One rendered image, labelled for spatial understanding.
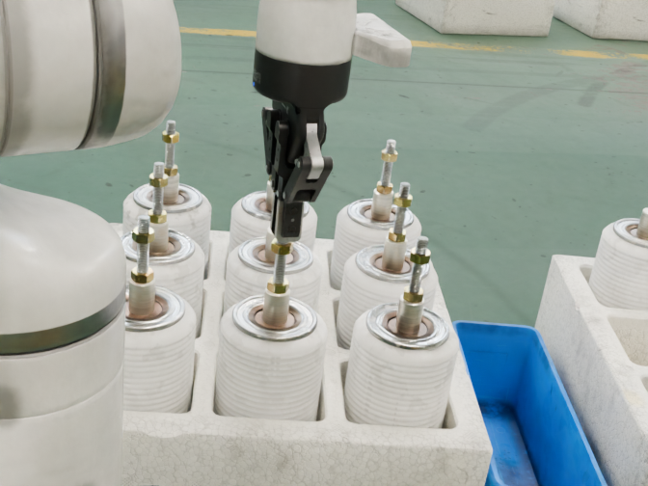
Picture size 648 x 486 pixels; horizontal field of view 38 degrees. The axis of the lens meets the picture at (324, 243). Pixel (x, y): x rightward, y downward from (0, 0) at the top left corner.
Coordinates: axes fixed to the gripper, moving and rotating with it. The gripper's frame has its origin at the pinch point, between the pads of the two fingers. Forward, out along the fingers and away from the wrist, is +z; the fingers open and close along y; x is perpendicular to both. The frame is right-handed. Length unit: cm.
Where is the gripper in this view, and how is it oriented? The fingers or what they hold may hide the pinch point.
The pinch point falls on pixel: (286, 216)
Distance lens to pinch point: 78.6
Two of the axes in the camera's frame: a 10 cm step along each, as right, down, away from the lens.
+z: -1.1, 8.9, 4.4
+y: 3.0, 4.5, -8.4
